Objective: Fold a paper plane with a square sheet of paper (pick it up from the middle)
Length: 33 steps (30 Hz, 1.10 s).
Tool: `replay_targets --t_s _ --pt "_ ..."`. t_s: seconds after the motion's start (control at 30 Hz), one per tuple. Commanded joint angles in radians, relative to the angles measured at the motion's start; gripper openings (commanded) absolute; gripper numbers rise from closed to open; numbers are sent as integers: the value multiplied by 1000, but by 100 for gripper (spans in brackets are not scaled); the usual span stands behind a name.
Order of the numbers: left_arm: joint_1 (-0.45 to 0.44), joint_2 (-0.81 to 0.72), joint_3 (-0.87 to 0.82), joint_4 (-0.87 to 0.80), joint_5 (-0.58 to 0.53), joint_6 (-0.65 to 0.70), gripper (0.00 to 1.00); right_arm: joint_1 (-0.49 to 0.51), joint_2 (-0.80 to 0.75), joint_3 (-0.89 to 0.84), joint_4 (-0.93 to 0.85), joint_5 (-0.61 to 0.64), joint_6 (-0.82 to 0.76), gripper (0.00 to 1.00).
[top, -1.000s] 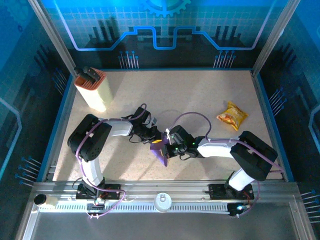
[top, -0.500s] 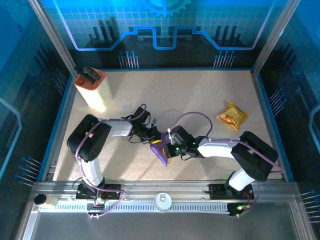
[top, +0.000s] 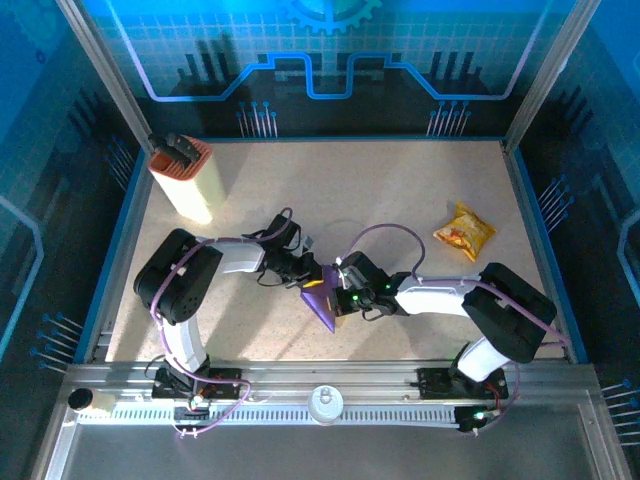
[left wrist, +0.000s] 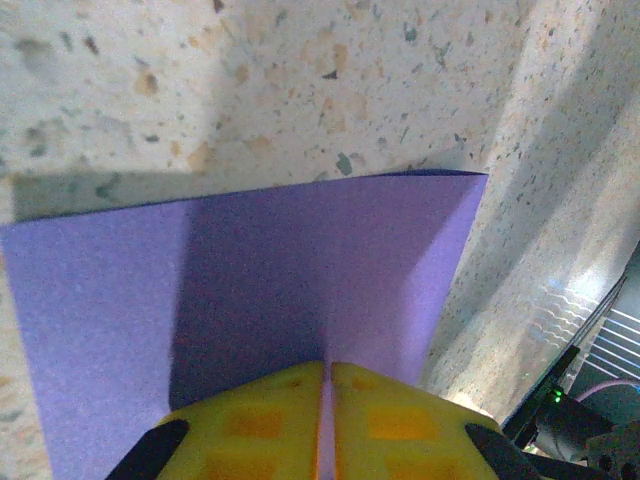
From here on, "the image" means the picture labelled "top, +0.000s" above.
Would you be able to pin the purple cloth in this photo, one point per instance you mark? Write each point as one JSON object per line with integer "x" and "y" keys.
{"x": 317, "y": 302}

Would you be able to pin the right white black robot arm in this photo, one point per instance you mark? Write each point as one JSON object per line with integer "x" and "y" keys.
{"x": 435, "y": 297}

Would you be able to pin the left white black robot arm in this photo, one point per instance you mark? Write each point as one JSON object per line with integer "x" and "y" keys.
{"x": 240, "y": 255}

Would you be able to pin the white round cap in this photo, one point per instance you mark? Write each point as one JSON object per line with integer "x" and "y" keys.
{"x": 325, "y": 407}

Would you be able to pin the cream knife block orange top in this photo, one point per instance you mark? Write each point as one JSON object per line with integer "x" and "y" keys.
{"x": 200, "y": 190}

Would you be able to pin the yellow snack bag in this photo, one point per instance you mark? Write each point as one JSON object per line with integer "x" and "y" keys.
{"x": 467, "y": 230}

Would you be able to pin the black controller box green light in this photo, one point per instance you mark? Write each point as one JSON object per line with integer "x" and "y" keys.
{"x": 475, "y": 420}

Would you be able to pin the small circuit board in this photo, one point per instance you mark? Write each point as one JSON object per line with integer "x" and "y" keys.
{"x": 192, "y": 406}

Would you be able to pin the small beige box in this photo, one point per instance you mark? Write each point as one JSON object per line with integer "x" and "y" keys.
{"x": 102, "y": 402}

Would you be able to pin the black round knob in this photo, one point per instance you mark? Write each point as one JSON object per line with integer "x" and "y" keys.
{"x": 81, "y": 400}

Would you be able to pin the aluminium frame rail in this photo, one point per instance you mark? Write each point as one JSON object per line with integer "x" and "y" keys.
{"x": 325, "y": 372}

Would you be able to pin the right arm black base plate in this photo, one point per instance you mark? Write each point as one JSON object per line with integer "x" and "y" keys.
{"x": 435, "y": 382}

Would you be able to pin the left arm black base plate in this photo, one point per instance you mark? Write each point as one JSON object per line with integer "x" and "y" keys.
{"x": 225, "y": 381}

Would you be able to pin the aluminium frame post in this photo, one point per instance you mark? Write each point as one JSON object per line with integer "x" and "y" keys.
{"x": 110, "y": 75}
{"x": 549, "y": 75}

